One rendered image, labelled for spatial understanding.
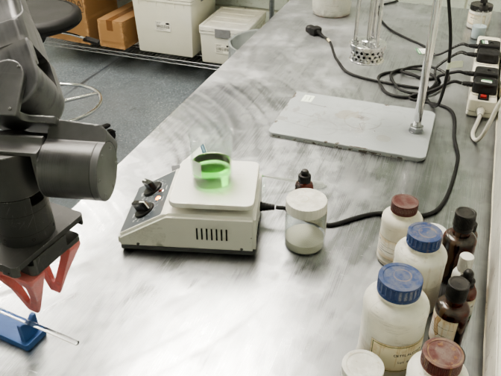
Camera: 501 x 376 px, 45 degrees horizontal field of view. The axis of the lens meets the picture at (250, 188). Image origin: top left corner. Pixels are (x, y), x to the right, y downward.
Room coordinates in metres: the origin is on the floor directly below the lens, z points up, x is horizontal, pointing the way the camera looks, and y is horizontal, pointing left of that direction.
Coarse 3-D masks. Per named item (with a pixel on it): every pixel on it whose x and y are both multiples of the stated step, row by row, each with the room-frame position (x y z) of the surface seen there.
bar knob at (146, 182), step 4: (144, 180) 0.78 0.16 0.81; (148, 180) 0.77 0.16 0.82; (144, 184) 0.77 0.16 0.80; (148, 184) 0.76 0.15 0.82; (152, 184) 0.76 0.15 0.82; (156, 184) 0.77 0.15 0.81; (160, 184) 0.77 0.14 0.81; (148, 188) 0.77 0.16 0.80; (152, 188) 0.76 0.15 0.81; (156, 188) 0.76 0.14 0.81; (144, 192) 0.77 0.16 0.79; (148, 192) 0.76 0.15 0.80; (152, 192) 0.75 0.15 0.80
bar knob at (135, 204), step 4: (132, 204) 0.72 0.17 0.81; (136, 204) 0.71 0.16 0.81; (140, 204) 0.70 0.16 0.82; (144, 204) 0.70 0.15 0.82; (148, 204) 0.72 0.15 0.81; (152, 204) 0.72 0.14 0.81; (136, 208) 0.72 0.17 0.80; (140, 208) 0.71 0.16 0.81; (144, 208) 0.70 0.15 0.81; (148, 208) 0.70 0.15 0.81; (152, 208) 0.71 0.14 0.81; (136, 212) 0.71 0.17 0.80; (140, 212) 0.71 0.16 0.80; (144, 212) 0.70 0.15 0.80; (148, 212) 0.70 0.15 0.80; (136, 216) 0.70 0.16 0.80; (140, 216) 0.70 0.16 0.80
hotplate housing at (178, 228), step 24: (168, 192) 0.73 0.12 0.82; (168, 216) 0.68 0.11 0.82; (192, 216) 0.68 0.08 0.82; (216, 216) 0.67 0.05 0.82; (240, 216) 0.67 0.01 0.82; (120, 240) 0.68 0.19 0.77; (144, 240) 0.68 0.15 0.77; (168, 240) 0.67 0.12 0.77; (192, 240) 0.67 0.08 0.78; (216, 240) 0.67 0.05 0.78; (240, 240) 0.66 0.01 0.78
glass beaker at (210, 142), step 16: (192, 128) 0.75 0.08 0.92; (208, 128) 0.76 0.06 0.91; (224, 128) 0.75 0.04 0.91; (192, 144) 0.71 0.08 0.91; (208, 144) 0.70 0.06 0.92; (224, 144) 0.71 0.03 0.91; (192, 160) 0.71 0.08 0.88; (208, 160) 0.70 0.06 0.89; (224, 160) 0.71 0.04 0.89; (192, 176) 0.72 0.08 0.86; (208, 176) 0.70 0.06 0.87; (224, 176) 0.71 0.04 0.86
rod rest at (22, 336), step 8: (32, 312) 0.52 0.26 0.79; (0, 320) 0.53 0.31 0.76; (8, 320) 0.53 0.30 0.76; (16, 320) 0.53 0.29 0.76; (32, 320) 0.52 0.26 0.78; (0, 328) 0.52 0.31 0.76; (8, 328) 0.52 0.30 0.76; (16, 328) 0.52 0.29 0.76; (24, 328) 0.50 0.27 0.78; (32, 328) 0.51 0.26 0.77; (0, 336) 0.51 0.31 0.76; (8, 336) 0.51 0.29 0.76; (16, 336) 0.51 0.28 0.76; (24, 336) 0.50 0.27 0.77; (32, 336) 0.51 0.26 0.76; (40, 336) 0.51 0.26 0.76; (16, 344) 0.50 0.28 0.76; (24, 344) 0.50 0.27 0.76; (32, 344) 0.50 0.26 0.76
